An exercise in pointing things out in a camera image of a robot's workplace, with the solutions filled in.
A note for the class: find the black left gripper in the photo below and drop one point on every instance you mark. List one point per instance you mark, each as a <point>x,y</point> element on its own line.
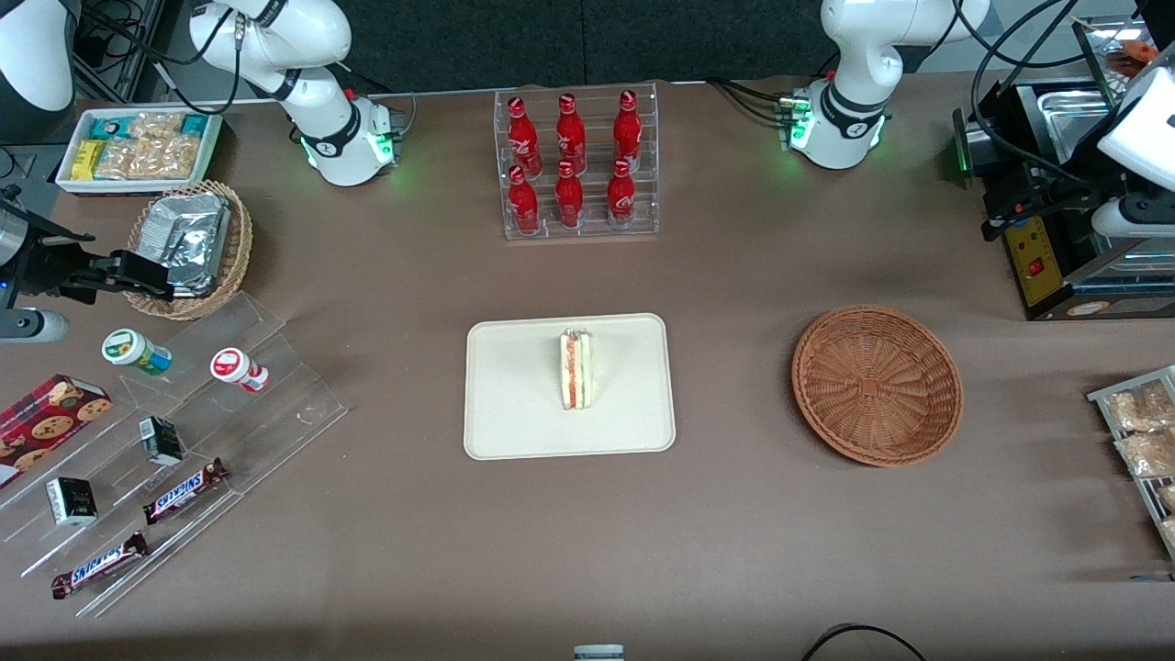
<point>1048,190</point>

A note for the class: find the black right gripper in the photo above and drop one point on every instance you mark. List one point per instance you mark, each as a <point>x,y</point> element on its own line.
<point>48,262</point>

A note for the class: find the triangle sandwich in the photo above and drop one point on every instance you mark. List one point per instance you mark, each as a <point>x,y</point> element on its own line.
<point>576,372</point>

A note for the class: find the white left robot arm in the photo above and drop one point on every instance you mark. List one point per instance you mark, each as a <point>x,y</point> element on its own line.
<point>858,55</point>

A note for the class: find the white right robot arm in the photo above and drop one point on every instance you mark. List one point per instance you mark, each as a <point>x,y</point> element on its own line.
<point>321,119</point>

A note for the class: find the white rectangular snack tray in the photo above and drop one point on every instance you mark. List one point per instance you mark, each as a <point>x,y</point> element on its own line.
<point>138,186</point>

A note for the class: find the small light wicker basket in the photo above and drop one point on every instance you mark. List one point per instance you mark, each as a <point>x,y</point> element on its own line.
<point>234,266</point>

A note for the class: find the grey metal snack tray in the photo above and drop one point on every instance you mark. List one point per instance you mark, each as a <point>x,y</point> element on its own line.
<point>1102,399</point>

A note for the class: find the large brown wicker basket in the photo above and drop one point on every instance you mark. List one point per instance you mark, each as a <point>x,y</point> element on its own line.
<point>877,386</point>

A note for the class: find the cream plastic serving tray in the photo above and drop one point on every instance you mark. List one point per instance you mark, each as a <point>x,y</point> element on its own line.
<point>523,395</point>

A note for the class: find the black machine with yellow panel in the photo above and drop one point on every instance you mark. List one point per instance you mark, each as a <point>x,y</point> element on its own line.
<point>1037,266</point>

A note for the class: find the green lid yogurt cup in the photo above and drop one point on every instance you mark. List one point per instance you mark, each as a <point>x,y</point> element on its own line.
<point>133,351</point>

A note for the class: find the silver foil wrapped packet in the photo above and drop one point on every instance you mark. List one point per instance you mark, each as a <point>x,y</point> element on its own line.
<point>188,239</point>

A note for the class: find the clear bag of nuts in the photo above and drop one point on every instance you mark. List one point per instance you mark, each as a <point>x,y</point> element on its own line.
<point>174,158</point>
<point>124,159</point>
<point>156,125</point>

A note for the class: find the yellow snack packet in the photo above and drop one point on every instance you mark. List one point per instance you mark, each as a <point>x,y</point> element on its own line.
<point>87,159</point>

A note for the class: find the teal snack packet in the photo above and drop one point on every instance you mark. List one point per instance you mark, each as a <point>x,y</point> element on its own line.
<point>110,127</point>
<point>194,124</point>

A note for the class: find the red lid yogurt cup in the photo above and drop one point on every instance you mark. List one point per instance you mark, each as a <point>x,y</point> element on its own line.
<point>237,367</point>

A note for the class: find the red plaid cookie box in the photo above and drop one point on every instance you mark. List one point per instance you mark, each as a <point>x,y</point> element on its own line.
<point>46,427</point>

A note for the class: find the small black carton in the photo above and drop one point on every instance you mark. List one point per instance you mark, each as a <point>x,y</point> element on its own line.
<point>72,501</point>
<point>162,441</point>

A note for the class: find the clear acrylic tiered stand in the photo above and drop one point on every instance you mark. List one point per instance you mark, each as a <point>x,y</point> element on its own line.
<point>275,404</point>

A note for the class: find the Snickers chocolate bar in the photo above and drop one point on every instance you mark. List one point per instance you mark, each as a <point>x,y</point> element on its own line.
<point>99,565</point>
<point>184,492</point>

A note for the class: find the clear bag of crackers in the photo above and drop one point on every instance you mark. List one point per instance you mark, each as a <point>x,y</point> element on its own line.
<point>1149,453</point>
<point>1143,408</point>
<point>1168,498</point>

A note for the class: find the red cola bottle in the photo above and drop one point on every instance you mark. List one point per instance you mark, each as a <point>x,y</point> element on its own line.
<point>621,196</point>
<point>628,128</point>
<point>571,133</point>
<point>521,136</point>
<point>569,197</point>
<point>523,202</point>

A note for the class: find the clear acrylic bottle rack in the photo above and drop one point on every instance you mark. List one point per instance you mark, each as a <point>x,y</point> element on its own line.
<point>597,229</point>

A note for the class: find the small grey white object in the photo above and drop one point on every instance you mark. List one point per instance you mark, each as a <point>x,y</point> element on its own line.
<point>598,653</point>

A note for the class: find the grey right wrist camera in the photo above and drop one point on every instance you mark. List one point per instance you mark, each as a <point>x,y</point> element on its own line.
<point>32,326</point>

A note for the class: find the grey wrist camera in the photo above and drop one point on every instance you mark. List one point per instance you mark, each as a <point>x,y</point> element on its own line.
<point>1134,218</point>
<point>32,326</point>

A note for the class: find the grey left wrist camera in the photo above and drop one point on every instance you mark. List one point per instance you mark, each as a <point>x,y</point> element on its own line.
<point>1134,218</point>

